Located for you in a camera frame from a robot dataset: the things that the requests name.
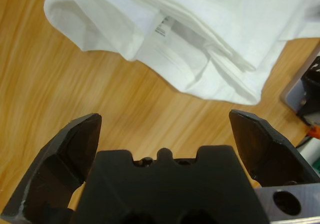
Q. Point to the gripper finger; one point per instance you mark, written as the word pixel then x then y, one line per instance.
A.
pixel 57 164
pixel 270 156

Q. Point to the white Unitree T-shirt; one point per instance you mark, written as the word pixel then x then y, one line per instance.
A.
pixel 200 22

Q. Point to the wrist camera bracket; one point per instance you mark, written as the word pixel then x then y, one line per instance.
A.
pixel 307 201

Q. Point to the white mount block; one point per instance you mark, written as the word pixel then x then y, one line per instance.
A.
pixel 293 94

